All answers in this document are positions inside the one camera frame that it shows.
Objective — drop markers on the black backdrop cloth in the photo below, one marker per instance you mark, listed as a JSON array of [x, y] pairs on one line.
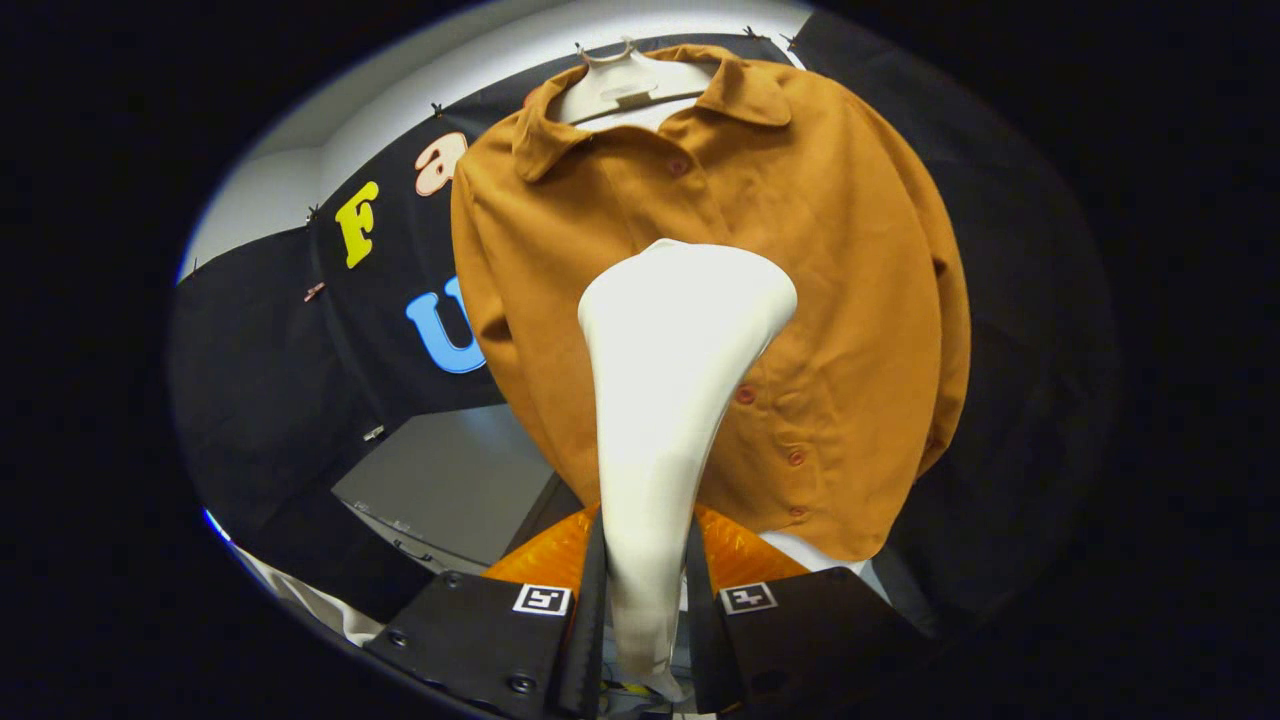
[[270, 360]]

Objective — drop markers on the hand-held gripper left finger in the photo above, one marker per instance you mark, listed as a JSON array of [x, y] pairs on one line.
[[500, 640]]

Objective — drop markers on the orange button-up shirt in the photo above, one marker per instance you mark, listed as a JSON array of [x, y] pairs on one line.
[[860, 250]]

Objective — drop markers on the white mannequin torso hanger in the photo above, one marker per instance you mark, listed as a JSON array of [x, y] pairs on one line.
[[620, 85]]

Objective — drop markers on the white garment steamer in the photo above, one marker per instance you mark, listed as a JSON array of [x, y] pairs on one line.
[[670, 360]]

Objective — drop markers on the white fabric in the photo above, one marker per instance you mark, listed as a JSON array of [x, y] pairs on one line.
[[300, 598]]

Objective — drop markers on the grey cabinet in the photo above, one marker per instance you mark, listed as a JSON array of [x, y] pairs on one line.
[[450, 480]]

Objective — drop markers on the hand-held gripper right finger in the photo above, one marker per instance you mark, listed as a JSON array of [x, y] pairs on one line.
[[800, 640]]

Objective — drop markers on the pink clip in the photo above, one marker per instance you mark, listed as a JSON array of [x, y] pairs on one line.
[[314, 291]]

